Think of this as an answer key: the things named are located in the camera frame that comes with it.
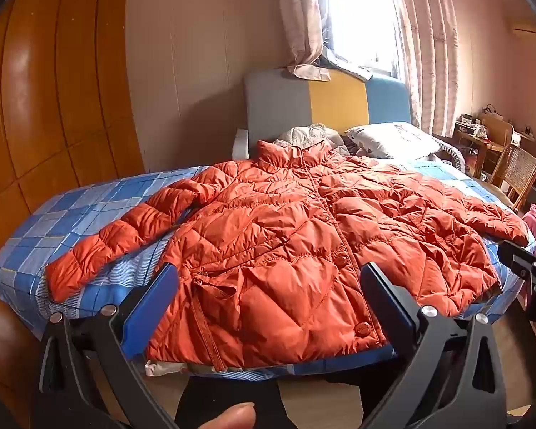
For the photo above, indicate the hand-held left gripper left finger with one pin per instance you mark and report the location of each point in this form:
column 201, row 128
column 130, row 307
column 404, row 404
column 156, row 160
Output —
column 149, row 308

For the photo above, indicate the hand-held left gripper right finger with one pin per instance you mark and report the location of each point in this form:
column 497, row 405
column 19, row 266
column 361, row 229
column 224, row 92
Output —
column 391, row 306

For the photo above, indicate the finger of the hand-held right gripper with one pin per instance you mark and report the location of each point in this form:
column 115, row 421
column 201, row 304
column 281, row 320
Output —
column 520, row 259

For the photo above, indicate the orange puffer jacket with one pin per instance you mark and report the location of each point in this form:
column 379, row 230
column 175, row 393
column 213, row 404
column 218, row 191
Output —
column 286, row 241

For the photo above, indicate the person's left hand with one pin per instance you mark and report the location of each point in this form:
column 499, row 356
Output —
column 234, row 416

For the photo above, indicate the wooden rattan chair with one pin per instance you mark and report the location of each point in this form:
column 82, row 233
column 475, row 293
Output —
column 516, row 170

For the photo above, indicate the cluttered wooden desk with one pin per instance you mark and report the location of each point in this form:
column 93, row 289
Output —
column 496, row 136

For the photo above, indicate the bed with blue plaid sheet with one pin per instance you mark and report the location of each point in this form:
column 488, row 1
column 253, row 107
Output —
column 85, row 210

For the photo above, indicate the grey fabric cot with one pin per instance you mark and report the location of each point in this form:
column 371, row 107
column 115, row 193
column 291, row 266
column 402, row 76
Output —
column 451, row 152

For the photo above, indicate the white printed pillow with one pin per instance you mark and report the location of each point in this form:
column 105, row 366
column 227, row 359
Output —
column 391, row 140

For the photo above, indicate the grey padded bedside stand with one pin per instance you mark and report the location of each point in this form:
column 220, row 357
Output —
column 240, row 143

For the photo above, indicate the grey quilted garment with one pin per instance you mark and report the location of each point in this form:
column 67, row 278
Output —
column 301, row 135

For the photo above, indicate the grey yellow blue headboard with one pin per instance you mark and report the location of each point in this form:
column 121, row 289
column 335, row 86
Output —
column 335, row 102

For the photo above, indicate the long pink patterned curtain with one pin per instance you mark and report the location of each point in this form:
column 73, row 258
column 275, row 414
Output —
column 429, row 44

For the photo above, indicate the orange wooden wardrobe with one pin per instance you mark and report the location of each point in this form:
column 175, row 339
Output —
column 49, row 98

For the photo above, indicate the bright window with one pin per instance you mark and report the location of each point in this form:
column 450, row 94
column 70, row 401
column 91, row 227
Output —
column 362, row 13

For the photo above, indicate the short pink patterned curtain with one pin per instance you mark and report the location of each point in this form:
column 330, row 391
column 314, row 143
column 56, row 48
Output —
column 299, row 18

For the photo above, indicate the wall air conditioner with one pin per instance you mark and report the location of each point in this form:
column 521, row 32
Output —
column 530, row 30

